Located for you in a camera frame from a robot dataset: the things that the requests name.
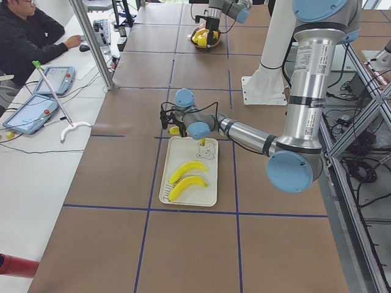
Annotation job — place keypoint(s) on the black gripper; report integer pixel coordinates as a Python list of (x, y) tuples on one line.
[(211, 25), (182, 127)]

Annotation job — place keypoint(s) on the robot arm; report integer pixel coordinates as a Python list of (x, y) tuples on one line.
[(236, 10), (290, 86)]

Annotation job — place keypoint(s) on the brown wicker basket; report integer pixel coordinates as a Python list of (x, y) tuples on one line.
[(204, 42)]

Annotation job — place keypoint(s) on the white bear print tray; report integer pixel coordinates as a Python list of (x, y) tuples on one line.
[(181, 150)]

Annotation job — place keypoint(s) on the black computer mouse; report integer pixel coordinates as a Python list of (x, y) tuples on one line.
[(84, 48)]

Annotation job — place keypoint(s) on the teach pendant near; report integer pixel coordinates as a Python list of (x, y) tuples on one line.
[(31, 116)]

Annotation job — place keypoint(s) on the teach pendant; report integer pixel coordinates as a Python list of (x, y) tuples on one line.
[(31, 116), (60, 78)]

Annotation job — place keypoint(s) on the teach pendant far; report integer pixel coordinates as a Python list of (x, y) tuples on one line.
[(60, 78)]

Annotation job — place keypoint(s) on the white hook reaching stick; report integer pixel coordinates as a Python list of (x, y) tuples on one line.
[(71, 124)]

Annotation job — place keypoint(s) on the seated person in black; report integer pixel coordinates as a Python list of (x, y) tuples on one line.
[(28, 34)]

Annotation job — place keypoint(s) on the red cylinder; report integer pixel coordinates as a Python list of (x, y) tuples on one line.
[(18, 267)]

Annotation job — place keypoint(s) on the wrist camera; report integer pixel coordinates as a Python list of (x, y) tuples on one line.
[(200, 17), (165, 117)]

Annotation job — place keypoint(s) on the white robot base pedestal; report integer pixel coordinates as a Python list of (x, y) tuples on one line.
[(266, 86)]

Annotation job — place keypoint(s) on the aluminium frame post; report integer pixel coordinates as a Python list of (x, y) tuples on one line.
[(86, 26)]

